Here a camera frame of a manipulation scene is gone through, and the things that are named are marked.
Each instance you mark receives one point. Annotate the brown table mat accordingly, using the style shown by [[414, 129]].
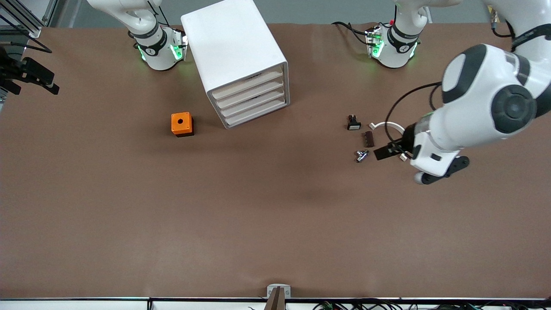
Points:
[[275, 215]]

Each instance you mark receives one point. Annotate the white curved plastic clamp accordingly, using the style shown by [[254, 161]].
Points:
[[387, 125]]

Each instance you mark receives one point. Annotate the aluminium frame profile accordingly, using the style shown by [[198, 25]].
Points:
[[21, 17]]

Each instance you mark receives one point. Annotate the black white push button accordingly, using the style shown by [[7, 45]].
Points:
[[353, 124]]

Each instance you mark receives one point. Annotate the grey metal table bracket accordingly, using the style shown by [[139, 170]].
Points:
[[278, 288]]

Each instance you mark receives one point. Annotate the silver metal fitting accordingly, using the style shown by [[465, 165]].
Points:
[[361, 155]]

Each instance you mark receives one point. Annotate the white table edge rail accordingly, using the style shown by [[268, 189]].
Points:
[[86, 304]]

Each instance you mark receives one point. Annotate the brown terminal block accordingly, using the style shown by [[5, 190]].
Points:
[[369, 139]]

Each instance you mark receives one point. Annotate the brown post under bracket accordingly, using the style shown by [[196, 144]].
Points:
[[275, 301]]

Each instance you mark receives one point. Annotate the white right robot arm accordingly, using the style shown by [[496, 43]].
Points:
[[157, 51]]

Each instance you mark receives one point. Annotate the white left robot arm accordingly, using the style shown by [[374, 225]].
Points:
[[473, 112]]

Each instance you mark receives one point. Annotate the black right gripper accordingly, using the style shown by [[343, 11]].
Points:
[[17, 72]]

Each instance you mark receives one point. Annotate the orange button enclosure box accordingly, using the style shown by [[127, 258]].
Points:
[[186, 122]]

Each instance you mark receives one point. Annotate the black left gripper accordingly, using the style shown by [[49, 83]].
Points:
[[407, 140]]

